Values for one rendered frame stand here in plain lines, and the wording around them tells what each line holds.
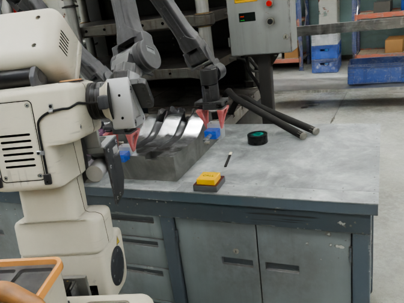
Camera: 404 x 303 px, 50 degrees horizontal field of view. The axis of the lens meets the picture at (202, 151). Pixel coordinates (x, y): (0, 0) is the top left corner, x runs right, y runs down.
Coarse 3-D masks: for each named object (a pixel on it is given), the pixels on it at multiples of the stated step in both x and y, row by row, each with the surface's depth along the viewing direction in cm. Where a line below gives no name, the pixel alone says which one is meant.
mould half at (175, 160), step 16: (144, 128) 171; (176, 128) 166; (192, 128) 163; (160, 144) 155; (176, 144) 153; (192, 144) 155; (208, 144) 169; (128, 160) 148; (144, 160) 145; (160, 160) 143; (176, 160) 143; (192, 160) 155; (128, 176) 150; (144, 176) 148; (160, 176) 145; (176, 176) 143
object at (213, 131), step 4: (208, 124) 146; (212, 124) 146; (216, 124) 145; (208, 128) 146; (212, 128) 145; (216, 128) 145; (220, 128) 145; (204, 132) 143; (208, 132) 143; (212, 132) 142; (216, 132) 142; (220, 132) 146; (224, 132) 148; (204, 136) 144; (208, 136) 140; (212, 136) 143; (216, 136) 142; (220, 136) 146; (204, 140) 139
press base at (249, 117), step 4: (260, 100) 269; (248, 112) 245; (252, 112) 253; (244, 116) 238; (248, 116) 245; (252, 116) 253; (256, 116) 261; (240, 120) 232; (244, 120) 238; (248, 120) 246; (252, 120) 254; (256, 120) 261; (260, 120) 270
